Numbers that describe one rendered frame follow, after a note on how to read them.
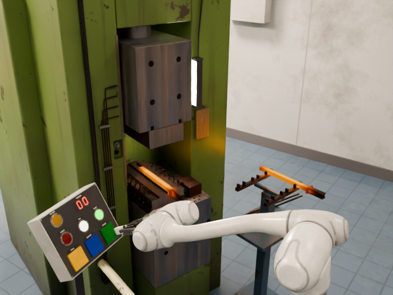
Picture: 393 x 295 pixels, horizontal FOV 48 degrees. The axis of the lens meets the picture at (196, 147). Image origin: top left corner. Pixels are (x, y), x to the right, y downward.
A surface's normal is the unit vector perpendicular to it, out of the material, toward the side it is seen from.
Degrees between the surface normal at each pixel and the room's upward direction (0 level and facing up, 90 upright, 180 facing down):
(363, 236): 0
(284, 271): 85
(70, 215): 60
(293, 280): 84
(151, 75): 90
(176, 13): 90
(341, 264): 0
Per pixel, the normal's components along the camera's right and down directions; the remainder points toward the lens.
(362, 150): -0.58, 0.33
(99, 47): 0.60, 0.33
